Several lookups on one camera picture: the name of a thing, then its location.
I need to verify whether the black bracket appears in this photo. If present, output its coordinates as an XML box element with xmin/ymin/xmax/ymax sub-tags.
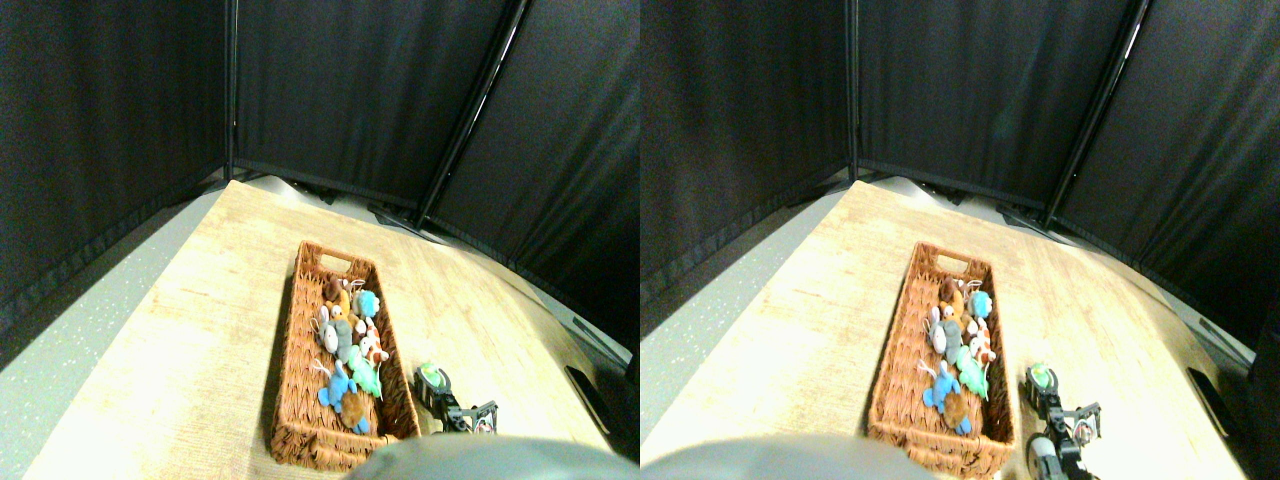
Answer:
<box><xmin>1070</xmin><ymin>401</ymin><xmax>1104</xmax><ymax>442</ymax></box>

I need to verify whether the black curtain stand pole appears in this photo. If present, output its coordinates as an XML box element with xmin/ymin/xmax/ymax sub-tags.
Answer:
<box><xmin>414</xmin><ymin>0</ymin><xmax>532</xmax><ymax>227</ymax></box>
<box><xmin>1041</xmin><ymin>0</ymin><xmax>1152</xmax><ymax>227</ymax></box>
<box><xmin>845</xmin><ymin>0</ymin><xmax>864</xmax><ymax>181</ymax></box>
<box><xmin>224</xmin><ymin>0</ymin><xmax>242</xmax><ymax>181</ymax></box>

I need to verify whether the brown and white plush toy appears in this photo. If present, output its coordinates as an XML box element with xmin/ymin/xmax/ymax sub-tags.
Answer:
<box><xmin>358</xmin><ymin>320</ymin><xmax>390</xmax><ymax>367</ymax></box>
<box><xmin>970</xmin><ymin>320</ymin><xmax>999</xmax><ymax>368</ymax></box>

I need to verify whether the grey plush toy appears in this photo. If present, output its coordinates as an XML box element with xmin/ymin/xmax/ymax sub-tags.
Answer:
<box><xmin>314</xmin><ymin>308</ymin><xmax>360</xmax><ymax>364</ymax></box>
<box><xmin>926</xmin><ymin>308</ymin><xmax>970</xmax><ymax>364</ymax></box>

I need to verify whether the brown wicker basket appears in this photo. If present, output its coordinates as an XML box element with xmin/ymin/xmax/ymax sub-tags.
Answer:
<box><xmin>270</xmin><ymin>240</ymin><xmax>421</xmax><ymax>471</ymax></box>
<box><xmin>868</xmin><ymin>240</ymin><xmax>1016</xmax><ymax>476</ymax></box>

